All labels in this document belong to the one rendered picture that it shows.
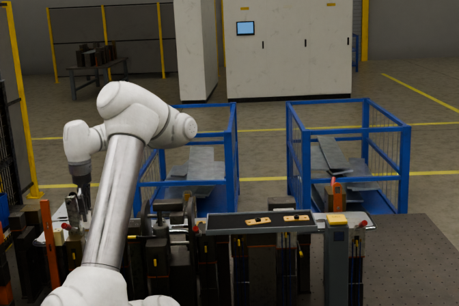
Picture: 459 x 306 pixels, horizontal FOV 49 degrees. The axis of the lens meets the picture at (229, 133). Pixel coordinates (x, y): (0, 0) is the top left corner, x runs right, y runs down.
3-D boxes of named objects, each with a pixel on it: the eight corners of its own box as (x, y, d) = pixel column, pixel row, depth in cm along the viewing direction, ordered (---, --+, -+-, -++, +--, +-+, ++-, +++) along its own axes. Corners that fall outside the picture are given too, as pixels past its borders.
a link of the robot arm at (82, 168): (93, 155, 207) (95, 169, 208) (71, 156, 207) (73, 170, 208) (87, 162, 198) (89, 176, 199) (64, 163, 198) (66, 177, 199)
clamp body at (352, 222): (358, 301, 205) (360, 217, 196) (366, 319, 193) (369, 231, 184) (340, 302, 205) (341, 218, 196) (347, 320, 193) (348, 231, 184)
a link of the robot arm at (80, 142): (76, 164, 195) (104, 156, 205) (70, 125, 191) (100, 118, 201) (59, 160, 202) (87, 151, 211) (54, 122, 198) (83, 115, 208)
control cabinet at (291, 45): (227, 104, 985) (221, -29, 924) (227, 98, 1037) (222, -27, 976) (352, 98, 980) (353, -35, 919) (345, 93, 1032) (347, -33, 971)
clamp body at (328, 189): (339, 255, 242) (340, 183, 233) (346, 270, 229) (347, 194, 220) (322, 255, 242) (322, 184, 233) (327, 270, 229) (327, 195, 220)
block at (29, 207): (54, 276, 234) (44, 203, 225) (48, 285, 226) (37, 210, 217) (37, 276, 234) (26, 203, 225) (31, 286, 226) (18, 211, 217)
